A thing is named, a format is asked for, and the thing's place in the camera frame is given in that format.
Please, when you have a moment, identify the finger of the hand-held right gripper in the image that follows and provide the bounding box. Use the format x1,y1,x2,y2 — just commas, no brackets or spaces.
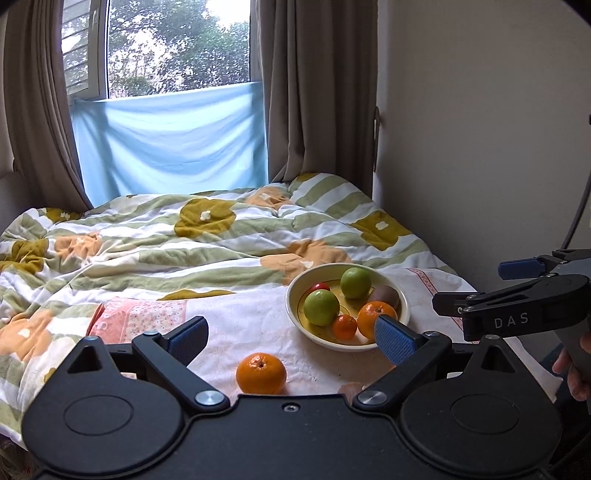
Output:
499,248,591,280
433,274,591,320

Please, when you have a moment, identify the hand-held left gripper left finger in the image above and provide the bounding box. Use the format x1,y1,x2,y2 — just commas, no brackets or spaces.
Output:
65,316,232,414

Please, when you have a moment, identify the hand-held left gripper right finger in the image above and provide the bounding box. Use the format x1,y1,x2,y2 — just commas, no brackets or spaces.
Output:
353,314,527,414

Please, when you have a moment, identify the large orange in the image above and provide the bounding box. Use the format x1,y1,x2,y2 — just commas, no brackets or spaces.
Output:
236,353,287,395
357,301,398,341

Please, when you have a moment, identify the small tangerine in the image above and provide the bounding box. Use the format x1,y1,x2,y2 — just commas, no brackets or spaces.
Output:
332,314,358,343

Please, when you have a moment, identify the green apple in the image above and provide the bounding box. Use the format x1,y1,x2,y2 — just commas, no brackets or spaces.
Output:
340,267,373,300
303,289,341,328

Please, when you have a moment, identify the cream bowl with bear print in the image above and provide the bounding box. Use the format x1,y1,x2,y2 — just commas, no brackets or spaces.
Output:
285,263,411,353

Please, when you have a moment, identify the person's right hand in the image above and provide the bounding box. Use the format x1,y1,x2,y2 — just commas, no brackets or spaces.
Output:
551,347,591,402

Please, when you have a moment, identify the pink floral cloth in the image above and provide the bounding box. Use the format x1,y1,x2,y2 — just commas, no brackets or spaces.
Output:
88,267,563,398

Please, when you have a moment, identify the floral striped quilt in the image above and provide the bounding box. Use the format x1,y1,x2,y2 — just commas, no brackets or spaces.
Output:
0,172,465,446

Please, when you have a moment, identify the light blue window cloth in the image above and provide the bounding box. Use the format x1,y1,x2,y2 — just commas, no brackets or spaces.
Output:
71,82,270,208

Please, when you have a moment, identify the grey bed headboard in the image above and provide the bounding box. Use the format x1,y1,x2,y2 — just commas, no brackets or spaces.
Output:
0,170,26,224

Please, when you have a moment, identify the brown curtain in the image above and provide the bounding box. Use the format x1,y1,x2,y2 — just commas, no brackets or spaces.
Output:
255,0,380,200
0,0,96,214

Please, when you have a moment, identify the window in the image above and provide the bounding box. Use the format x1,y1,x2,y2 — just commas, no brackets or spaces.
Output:
60,0,262,101

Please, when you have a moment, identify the dark cable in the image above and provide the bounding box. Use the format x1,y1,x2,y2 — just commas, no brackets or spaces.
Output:
560,178,591,251

